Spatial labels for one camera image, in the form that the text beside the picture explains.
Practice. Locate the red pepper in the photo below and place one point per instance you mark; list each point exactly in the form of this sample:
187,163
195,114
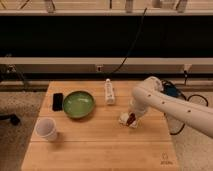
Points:
131,119

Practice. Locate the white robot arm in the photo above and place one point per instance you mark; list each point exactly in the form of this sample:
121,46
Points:
149,93

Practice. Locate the white tube bottle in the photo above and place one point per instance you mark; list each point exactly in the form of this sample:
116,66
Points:
109,93

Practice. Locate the green bowl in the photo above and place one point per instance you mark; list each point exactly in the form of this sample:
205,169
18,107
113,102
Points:
78,104

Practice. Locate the black phone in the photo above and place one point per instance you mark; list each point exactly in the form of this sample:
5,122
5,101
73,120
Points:
57,101

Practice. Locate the blue power adapter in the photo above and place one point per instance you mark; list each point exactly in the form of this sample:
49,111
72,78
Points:
171,91

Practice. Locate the white paper cup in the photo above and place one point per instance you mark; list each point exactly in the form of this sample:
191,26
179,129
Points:
46,129

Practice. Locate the black chair base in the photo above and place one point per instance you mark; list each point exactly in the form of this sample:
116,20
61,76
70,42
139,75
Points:
14,120

